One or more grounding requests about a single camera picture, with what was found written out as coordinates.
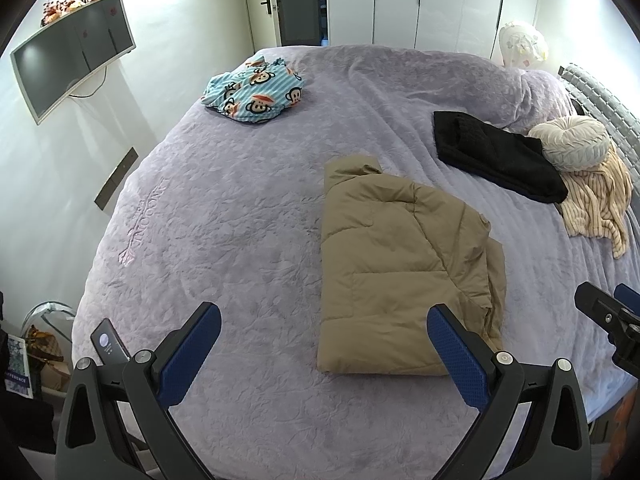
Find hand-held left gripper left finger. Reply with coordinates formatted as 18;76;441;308
55;301;222;480

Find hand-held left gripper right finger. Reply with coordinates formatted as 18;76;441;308
426;302;592;480

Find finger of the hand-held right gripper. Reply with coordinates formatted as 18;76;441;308
574;281;624;346
614;282;640;311

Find khaki puffer jacket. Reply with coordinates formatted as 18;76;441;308
316;155;506;377

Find orange object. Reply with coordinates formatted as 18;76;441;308
612;394;640;442

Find smartphone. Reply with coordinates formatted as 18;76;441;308
91;318;132;367

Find cream striped garment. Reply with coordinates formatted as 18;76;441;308
557;152;633;260

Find brown patterned bag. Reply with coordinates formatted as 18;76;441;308
25;325;71;392

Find clear plastic container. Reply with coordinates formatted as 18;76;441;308
22;301;77;341

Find round cream pleated pillow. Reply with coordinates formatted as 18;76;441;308
528;116;612;172

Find blue and white book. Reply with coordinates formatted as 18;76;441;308
2;335;41;400

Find black knit sweater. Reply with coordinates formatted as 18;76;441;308
432;110;569;204

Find black object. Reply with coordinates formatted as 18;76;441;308
0;385;57;455

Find grey quilted headboard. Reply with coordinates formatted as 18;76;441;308
557;63;640;186

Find blue monkey print garment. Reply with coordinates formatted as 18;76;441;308
201;55;307;125

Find white patterned pillow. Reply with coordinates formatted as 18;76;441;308
498;21;549;68

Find white door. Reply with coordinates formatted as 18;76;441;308
241;0;282;52

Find white wardrobe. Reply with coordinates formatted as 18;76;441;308
325;0;546;61

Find dark grey door panel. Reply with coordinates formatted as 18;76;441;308
272;0;325;47

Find small ornaments on television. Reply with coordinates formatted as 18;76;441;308
40;0;103;27

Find dark wall plate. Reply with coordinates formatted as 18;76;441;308
95;147;139;211

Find television cable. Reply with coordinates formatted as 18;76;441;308
69;70;108;99

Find wall-mounted television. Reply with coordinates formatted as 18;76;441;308
10;0;137;126

